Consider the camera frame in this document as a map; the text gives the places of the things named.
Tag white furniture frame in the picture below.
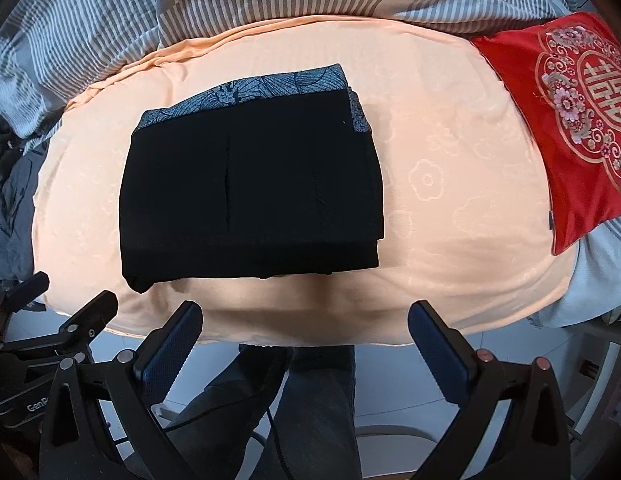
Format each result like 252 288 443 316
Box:
565 310 621 461

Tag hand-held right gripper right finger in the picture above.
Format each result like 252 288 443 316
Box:
408 300 574 480

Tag black pants with patterned lining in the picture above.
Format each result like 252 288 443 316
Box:
119 63 386 295

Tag peach blanket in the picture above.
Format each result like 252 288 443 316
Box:
33 15 579 349

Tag grey white striped duvet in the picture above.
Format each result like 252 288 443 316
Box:
0 0 621 141

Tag dark grey cloth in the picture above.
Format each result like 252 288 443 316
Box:
0 110 58 291

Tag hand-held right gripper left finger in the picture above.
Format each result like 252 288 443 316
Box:
38 301 204 480

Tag person's right leg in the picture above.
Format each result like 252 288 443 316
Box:
275 345 362 480

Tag light blue bed sheet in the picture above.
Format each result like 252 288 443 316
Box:
535 210 621 332

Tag red embroidered cushion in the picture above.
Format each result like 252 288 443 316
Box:
471 10 621 257

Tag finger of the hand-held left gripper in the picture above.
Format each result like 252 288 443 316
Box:
0 290 120 362
0 271 50 319

